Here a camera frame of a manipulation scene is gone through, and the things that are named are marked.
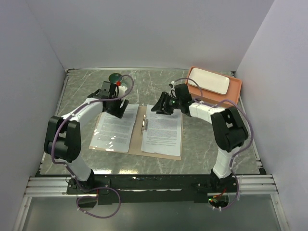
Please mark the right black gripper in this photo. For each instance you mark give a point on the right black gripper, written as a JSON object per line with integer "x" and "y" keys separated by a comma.
{"x": 159, "y": 106}

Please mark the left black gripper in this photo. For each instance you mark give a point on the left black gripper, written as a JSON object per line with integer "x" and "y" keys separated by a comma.
{"x": 119, "y": 112}

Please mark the single white printed sheet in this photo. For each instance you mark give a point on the single white printed sheet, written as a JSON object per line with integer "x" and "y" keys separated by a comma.
{"x": 113, "y": 134}

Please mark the white printed paper sheets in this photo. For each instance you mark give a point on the white printed paper sheets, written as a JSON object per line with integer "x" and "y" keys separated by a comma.
{"x": 163, "y": 135}

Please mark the beige cardboard folder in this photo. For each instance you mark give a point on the beige cardboard folder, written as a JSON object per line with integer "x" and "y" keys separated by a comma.
{"x": 136, "y": 138}

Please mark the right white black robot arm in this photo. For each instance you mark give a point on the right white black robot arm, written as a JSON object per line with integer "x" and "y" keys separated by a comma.
{"x": 230, "y": 132}

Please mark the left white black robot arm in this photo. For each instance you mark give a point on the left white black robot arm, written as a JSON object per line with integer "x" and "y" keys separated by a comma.
{"x": 63, "y": 136}

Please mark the metal folder clip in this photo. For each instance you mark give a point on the metal folder clip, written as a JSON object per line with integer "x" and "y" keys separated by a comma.
{"x": 144, "y": 124}

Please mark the teal ceramic mug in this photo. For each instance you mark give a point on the teal ceramic mug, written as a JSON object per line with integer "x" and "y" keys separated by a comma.
{"x": 115, "y": 77}

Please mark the salmon rectangular tray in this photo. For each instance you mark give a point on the salmon rectangular tray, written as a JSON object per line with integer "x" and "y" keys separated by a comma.
{"x": 232, "y": 94}

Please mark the white rectangular plate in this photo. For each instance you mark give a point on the white rectangular plate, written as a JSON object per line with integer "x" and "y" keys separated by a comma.
{"x": 209, "y": 81}

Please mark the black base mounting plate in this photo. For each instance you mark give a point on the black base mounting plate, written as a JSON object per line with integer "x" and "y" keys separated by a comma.
{"x": 128, "y": 188}

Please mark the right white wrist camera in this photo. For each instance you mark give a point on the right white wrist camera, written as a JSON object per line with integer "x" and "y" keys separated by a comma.
{"x": 172, "y": 84}

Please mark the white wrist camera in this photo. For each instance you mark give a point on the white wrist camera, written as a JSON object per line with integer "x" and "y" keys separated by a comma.
{"x": 172, "y": 84}
{"x": 121, "y": 89}

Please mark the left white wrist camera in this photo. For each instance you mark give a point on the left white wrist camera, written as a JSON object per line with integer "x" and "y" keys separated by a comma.
{"x": 121, "y": 89}

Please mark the aluminium extrusion rail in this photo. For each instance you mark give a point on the aluminium extrusion rail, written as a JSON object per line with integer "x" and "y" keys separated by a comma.
{"x": 57, "y": 186}

